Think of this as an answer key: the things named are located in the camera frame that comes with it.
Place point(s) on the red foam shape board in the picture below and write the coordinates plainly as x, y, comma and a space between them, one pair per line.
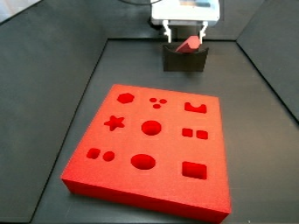
152, 153

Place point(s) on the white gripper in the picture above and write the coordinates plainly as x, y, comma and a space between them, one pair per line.
186, 12

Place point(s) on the black curved peg stand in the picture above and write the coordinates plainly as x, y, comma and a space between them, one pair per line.
183, 62

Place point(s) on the red hexagonal prism peg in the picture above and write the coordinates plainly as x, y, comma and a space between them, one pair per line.
190, 45

